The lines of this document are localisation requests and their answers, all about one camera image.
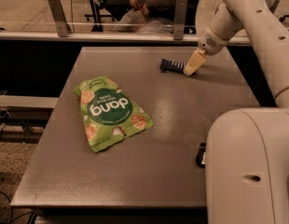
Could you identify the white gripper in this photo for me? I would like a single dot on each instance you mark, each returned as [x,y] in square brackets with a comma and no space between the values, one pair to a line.
[212,45]

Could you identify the blue rxbar blueberry bar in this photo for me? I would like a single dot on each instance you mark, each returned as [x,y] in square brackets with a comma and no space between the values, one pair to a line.
[172,66]

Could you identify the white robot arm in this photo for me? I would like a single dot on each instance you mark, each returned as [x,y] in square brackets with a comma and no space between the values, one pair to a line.
[247,151]

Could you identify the green rice chip bag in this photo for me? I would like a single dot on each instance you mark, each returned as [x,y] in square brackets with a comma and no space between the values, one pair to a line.
[109,115]

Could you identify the seated person behind glass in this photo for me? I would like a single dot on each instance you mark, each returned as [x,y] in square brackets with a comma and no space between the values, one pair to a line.
[154,17]

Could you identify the black snack bar wrapper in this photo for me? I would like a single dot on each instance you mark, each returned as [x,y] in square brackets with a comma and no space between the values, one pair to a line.
[200,158]

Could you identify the black office chair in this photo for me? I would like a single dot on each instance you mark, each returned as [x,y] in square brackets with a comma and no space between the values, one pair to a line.
[116,10]

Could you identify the middle metal bracket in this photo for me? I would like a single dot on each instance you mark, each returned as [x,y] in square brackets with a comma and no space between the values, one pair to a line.
[179,19]

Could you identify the metal bracket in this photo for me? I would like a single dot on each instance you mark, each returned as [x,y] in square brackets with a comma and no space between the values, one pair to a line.
[274,6]
[179,19]
[62,27]

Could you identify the right metal bracket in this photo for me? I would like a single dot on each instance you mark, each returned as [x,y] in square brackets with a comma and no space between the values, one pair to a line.
[274,6]

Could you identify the left metal bracket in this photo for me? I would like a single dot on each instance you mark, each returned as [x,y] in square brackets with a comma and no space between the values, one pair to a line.
[62,27]

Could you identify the metal rail with glass panel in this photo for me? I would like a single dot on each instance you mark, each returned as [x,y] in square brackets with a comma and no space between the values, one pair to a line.
[10,33]

